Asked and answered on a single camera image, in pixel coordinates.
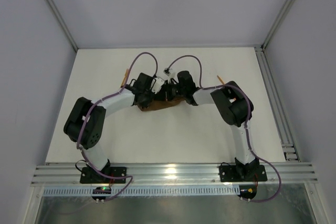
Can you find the aluminium corner post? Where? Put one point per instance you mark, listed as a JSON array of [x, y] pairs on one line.
[[282, 14], [61, 22]]

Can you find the slotted grey cable duct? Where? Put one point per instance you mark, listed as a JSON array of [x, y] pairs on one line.
[[133, 191]]

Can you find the small controller board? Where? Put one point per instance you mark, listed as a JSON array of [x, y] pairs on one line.
[[247, 193], [100, 194]]

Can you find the orange plastic fork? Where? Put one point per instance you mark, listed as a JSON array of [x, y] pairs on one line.
[[124, 81]]

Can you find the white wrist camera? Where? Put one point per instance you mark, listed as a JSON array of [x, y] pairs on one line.
[[157, 84], [170, 73]]

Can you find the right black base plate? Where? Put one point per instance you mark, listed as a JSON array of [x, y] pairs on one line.
[[229, 173]]

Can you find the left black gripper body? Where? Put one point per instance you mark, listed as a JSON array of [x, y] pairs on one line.
[[143, 98]]

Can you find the aluminium right side rail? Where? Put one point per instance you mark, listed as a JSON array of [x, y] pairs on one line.
[[282, 124]]

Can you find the right small controller board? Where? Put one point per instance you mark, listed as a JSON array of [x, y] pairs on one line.
[[247, 193]]

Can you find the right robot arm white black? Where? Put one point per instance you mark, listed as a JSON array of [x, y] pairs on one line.
[[234, 107]]

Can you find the left small controller board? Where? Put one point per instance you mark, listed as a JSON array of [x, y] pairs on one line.
[[100, 194]]

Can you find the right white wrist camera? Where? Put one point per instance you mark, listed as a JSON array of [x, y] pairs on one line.
[[170, 73]]

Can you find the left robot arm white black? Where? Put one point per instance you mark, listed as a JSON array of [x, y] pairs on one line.
[[85, 123]]

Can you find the right aluminium corner post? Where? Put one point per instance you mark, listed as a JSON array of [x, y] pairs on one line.
[[282, 14]]

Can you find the left aluminium corner post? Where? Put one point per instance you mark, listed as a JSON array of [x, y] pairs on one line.
[[61, 22]]

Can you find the aluminium front rail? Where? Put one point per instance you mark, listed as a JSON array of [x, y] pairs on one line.
[[169, 174]]

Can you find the brown cloth napkin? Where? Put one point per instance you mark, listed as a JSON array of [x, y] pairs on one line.
[[156, 105]]

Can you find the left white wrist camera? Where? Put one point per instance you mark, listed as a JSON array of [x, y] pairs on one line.
[[157, 84]]

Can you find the aluminium rail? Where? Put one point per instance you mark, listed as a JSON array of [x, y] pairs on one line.
[[169, 174], [282, 124]]

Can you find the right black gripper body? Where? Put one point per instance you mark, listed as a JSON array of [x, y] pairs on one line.
[[171, 92]]

